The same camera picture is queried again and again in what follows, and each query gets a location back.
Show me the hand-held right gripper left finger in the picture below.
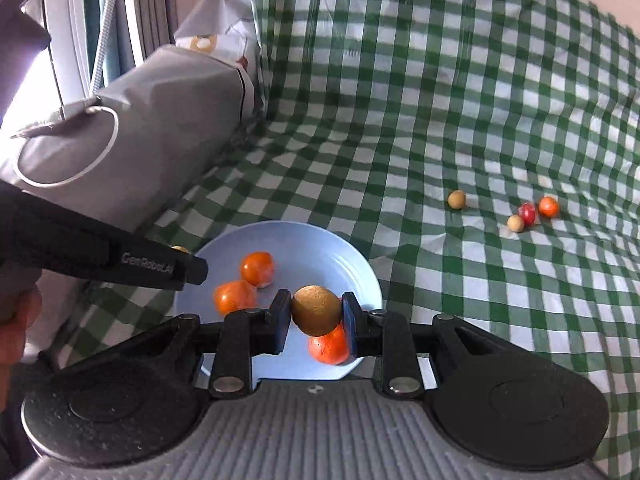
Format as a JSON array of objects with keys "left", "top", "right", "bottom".
[{"left": 125, "top": 289, "right": 293, "bottom": 400}]

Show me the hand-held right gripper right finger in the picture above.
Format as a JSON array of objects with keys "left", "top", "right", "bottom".
[{"left": 341, "top": 291, "right": 506, "bottom": 400}]

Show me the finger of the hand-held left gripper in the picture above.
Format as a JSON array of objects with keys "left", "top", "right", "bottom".
[{"left": 172, "top": 254, "right": 209, "bottom": 291}]

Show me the light blue plate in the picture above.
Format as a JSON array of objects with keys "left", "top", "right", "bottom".
[{"left": 172, "top": 221, "right": 383, "bottom": 381}]

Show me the person's left hand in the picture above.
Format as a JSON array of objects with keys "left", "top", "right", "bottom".
[{"left": 0, "top": 287, "right": 43, "bottom": 376}]

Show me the dark grey object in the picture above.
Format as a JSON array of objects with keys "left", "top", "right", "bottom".
[{"left": 0, "top": 0, "right": 52, "bottom": 111}]

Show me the teal curtain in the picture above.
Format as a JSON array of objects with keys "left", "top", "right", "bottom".
[{"left": 82, "top": 0, "right": 126, "bottom": 81}]

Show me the green checked tablecloth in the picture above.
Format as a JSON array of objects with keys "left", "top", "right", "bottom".
[{"left": 50, "top": 0, "right": 640, "bottom": 476}]

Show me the light grey printed pillow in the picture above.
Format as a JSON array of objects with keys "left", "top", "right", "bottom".
[{"left": 174, "top": 0, "right": 268, "bottom": 117}]

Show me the white charging cable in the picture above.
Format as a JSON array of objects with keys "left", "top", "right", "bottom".
[{"left": 12, "top": 104, "right": 121, "bottom": 189}]

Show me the silver flexible hose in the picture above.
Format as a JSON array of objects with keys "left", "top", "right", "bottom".
[{"left": 91, "top": 0, "right": 123, "bottom": 97}]

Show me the white window frame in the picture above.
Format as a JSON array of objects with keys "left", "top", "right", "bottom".
[{"left": 42, "top": 0, "right": 177, "bottom": 111}]

